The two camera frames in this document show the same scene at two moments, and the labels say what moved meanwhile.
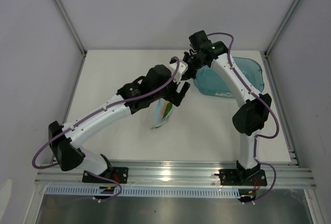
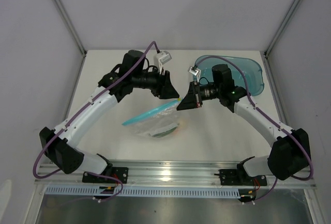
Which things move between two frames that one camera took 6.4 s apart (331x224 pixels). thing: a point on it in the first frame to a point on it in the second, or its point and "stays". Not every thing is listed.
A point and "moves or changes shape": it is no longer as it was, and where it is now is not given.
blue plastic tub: x=207 y=79 stays
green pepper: x=168 y=108 to x=164 y=130
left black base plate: x=120 y=174 stays
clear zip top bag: x=163 y=110 moves or changes shape
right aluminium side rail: x=292 y=156 stays
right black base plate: x=233 y=177 stays
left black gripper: x=177 y=97 to x=168 y=91
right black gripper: x=189 y=75 to x=191 y=101
